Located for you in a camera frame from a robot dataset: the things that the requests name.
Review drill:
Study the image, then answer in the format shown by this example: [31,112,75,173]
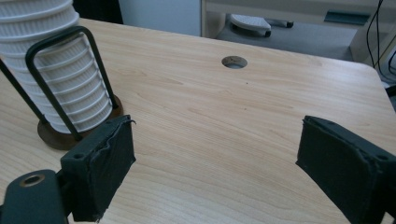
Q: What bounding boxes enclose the white cabinet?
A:
[118,0,202,37]

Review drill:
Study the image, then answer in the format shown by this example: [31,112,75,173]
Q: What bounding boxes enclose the grey desk handle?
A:
[323,9,372,26]

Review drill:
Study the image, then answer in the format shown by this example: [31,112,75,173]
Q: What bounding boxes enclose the black wire cup holder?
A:
[0,25,125,151]

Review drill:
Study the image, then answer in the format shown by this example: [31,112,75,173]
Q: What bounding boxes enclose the black hanging cables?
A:
[366,0,396,82]

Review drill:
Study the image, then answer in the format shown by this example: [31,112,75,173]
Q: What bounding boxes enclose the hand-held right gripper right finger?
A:
[295,115,396,224]

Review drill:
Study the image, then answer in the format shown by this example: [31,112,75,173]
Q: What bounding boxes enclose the stack of white paper cups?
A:
[0,0,114,134]

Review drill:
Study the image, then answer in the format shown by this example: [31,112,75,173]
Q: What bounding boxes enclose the white flat floor device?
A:
[229,13,273,38]

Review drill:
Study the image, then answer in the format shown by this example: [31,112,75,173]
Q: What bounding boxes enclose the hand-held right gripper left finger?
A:
[60,114,137,223]

